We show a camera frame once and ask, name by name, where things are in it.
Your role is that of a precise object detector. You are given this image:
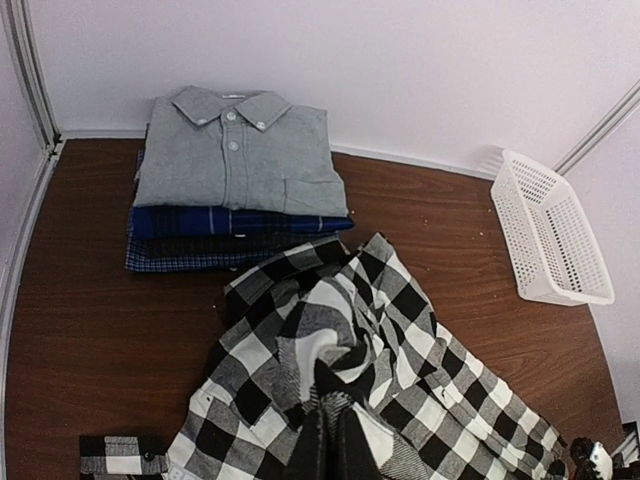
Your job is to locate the grey folded shirt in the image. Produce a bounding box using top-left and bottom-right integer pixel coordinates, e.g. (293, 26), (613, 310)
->
(134, 86), (349, 217)

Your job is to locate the blue white checked folded shirt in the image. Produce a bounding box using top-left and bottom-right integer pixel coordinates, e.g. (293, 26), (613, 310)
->
(125, 235), (282, 273)

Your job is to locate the blue plaid folded shirt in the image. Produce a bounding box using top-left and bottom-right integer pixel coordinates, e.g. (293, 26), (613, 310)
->
(128, 149), (356, 240)

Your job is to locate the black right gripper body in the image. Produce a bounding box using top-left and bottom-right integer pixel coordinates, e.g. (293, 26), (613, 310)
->
(570, 437), (639, 480)

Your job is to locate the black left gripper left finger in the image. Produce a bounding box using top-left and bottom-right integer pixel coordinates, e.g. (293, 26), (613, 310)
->
(287, 409), (330, 480)

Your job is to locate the left aluminium frame post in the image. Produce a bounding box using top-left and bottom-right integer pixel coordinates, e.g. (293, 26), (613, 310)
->
(1, 0), (61, 155)

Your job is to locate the aluminium frame post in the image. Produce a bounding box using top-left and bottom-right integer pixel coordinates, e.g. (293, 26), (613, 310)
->
(553, 81), (640, 175)
(1, 0), (61, 155)

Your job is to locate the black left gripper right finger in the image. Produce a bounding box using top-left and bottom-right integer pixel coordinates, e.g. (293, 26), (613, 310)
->
(332, 408), (382, 480)

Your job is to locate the white plastic laundry basket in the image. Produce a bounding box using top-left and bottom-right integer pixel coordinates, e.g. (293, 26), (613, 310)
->
(490, 149), (615, 306)

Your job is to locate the right aluminium frame post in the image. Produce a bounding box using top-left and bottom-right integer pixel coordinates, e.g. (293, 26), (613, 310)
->
(553, 81), (640, 175)

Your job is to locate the dark folded shirt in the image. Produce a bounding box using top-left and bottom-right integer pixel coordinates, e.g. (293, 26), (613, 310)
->
(142, 233), (326, 258)

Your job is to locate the black white plaid shirt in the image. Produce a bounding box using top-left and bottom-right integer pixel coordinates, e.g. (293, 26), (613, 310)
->
(79, 234), (568, 479)

